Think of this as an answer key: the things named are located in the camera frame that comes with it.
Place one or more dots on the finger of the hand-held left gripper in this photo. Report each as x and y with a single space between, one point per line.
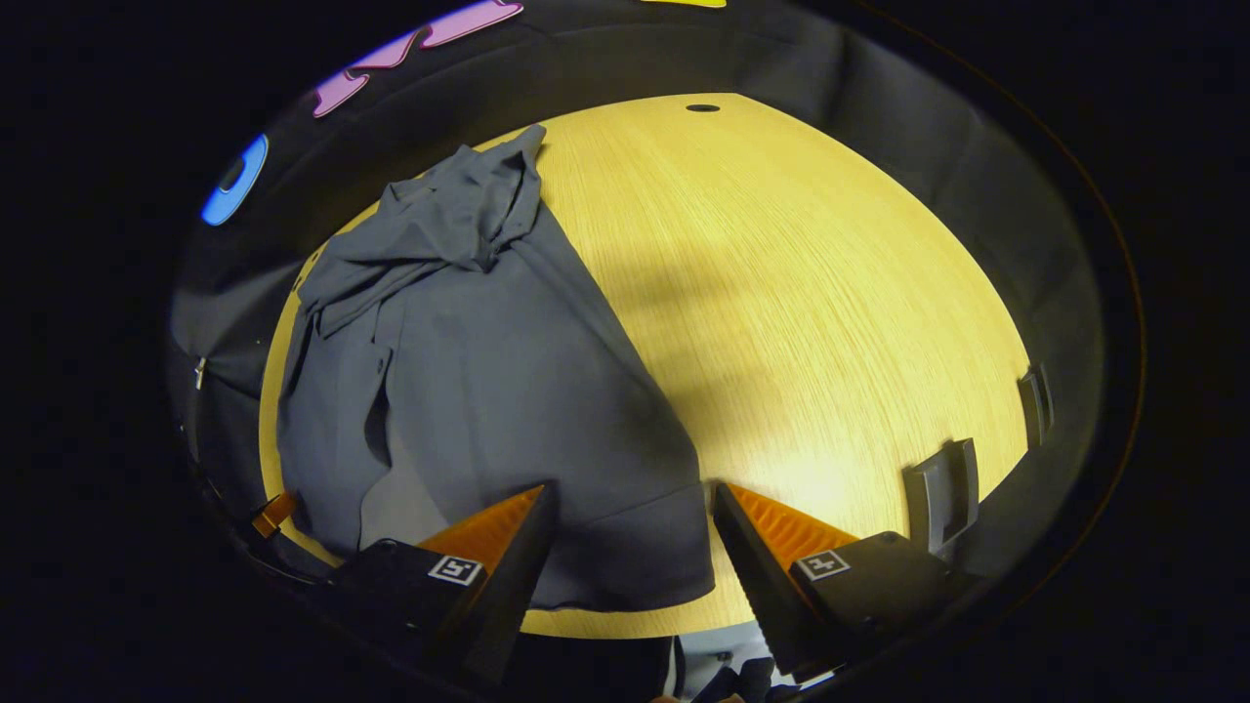
273 515

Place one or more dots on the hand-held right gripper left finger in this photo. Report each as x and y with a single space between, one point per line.
513 586

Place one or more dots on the person's light clothing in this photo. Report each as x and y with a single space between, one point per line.
723 664

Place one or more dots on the white cloth clip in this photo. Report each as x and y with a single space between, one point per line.
200 372

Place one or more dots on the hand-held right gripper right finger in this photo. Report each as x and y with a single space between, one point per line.
752 576

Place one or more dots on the grey table clamp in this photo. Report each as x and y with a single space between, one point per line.
939 498
1035 405

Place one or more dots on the grey button shirt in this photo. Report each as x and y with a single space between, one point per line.
508 391

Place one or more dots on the black backdrop cloth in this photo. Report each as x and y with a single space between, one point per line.
879 117

